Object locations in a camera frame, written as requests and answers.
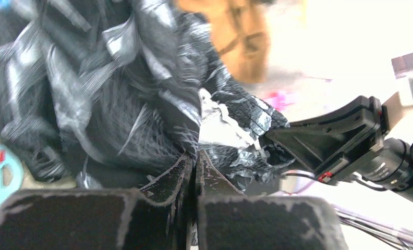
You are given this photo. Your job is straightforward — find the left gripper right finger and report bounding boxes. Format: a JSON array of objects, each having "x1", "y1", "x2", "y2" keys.
[{"x1": 196, "y1": 151, "x2": 348, "y2": 250}]

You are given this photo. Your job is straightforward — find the brown shorts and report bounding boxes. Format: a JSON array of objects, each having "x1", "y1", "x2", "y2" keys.
[{"x1": 177, "y1": 0, "x2": 270, "y2": 83}]

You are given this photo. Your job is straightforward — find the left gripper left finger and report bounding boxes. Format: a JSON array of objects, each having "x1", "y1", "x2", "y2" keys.
[{"x1": 0, "y1": 155, "x2": 193, "y2": 249}]

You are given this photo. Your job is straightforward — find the pink plastic clip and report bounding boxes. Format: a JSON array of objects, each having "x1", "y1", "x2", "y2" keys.
[{"x1": 263, "y1": 91, "x2": 296, "y2": 112}]

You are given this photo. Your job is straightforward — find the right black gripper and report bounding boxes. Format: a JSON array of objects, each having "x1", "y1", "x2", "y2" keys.
[{"x1": 267, "y1": 96, "x2": 413, "y2": 202}]

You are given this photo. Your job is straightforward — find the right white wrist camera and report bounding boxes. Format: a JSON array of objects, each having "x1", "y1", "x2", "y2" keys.
[{"x1": 375, "y1": 52, "x2": 413, "y2": 124}]

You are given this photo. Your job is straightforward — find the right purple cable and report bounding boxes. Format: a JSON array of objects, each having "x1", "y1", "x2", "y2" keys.
[{"x1": 334, "y1": 205, "x2": 413, "y2": 250}]

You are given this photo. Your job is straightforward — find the dark leaf print shorts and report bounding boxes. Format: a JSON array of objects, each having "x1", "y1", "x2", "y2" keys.
[{"x1": 0, "y1": 1, "x2": 294, "y2": 190}]

